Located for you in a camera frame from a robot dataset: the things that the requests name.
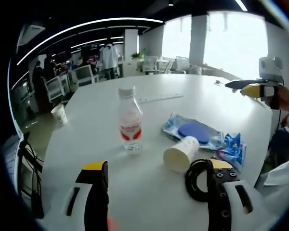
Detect person's left hand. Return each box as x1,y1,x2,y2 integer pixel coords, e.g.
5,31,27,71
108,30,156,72
107,216,118,231

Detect wet wipes pack blue lid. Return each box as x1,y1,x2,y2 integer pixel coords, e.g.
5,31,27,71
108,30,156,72
161,112,225,152

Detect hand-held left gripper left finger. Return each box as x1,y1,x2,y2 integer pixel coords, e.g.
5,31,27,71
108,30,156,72
62,160,111,231

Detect green potted plant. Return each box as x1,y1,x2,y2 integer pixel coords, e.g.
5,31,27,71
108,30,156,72
131,51,145,61

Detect blue tissue packet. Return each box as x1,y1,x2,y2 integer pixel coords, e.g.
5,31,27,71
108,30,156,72
217,132,247,172

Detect white office chair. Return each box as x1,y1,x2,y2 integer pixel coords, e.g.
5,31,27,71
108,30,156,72
71,64,100,88
44,76,66,102

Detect black stand with cables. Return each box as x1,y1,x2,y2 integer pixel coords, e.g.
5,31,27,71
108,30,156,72
16,133,46,220

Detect white table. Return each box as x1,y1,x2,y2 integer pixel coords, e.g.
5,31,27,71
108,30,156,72
42,74,274,231

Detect clear water bottle red label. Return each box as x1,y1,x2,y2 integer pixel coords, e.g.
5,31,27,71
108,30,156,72
117,86,145,152

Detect paper cup green print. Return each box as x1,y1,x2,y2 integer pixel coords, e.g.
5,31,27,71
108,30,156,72
163,136,200,174

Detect white table cable cover strip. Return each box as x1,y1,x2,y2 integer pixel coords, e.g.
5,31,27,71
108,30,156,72
136,94,184,103

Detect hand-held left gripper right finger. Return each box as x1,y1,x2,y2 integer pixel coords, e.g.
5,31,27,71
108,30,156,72
206,158,255,231

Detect white paper cup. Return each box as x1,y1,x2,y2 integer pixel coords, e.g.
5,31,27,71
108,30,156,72
50,104,68,126

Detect black cable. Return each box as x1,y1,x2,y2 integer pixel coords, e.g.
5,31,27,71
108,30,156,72
184,158,217,203

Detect person's white coat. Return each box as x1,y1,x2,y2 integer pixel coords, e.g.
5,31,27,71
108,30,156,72
254,155,289,218

